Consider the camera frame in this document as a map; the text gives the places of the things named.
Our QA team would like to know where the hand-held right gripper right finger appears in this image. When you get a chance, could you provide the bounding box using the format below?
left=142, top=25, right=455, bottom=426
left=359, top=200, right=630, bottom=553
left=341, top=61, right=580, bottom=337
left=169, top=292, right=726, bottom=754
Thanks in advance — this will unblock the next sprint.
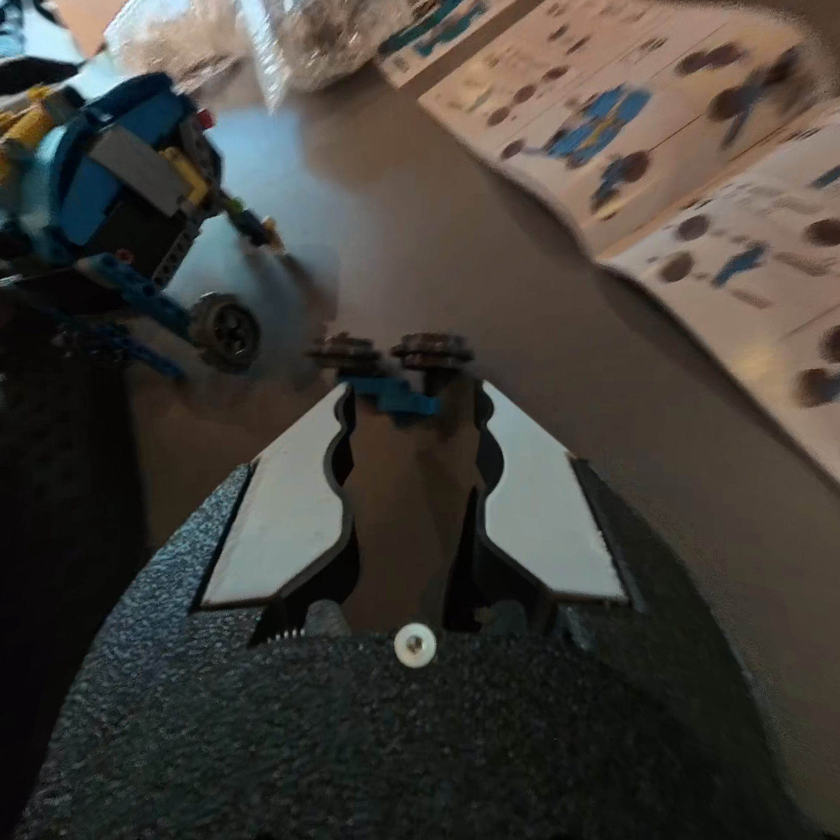
left=476, top=378, right=630, bottom=632

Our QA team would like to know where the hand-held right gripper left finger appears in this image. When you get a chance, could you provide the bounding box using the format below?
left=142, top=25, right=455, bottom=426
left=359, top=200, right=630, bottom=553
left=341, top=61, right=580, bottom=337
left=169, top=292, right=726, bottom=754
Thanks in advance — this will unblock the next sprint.
left=196, top=382, right=358, bottom=611

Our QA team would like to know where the blue brick connector piece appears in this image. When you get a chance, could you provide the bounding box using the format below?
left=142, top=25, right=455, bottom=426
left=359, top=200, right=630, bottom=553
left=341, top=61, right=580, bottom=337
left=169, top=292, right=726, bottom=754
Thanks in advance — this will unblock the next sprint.
left=338, top=375, right=442, bottom=427

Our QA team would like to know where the blue brick toy car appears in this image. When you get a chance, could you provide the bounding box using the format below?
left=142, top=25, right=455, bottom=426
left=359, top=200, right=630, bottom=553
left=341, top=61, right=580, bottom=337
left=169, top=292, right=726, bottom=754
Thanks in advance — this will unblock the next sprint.
left=0, top=71, right=290, bottom=382

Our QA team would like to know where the grey desk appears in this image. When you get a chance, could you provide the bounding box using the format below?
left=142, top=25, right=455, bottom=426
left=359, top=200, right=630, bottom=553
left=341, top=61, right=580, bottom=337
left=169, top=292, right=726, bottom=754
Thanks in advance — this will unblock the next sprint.
left=0, top=39, right=840, bottom=840

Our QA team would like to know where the black dimpled pad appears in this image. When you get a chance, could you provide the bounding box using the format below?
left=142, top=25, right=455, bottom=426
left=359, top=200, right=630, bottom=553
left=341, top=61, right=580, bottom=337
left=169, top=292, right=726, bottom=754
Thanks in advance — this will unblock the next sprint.
left=0, top=289, right=198, bottom=840

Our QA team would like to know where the building instruction booklet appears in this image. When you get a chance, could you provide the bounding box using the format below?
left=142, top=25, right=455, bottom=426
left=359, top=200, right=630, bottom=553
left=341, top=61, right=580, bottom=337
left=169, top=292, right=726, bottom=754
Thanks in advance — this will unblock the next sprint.
left=416, top=0, right=840, bottom=487

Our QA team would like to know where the clear plastic bag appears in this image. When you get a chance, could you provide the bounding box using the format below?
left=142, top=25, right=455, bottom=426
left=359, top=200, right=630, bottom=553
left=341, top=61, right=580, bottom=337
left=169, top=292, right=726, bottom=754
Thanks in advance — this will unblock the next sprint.
left=105, top=0, right=395, bottom=109

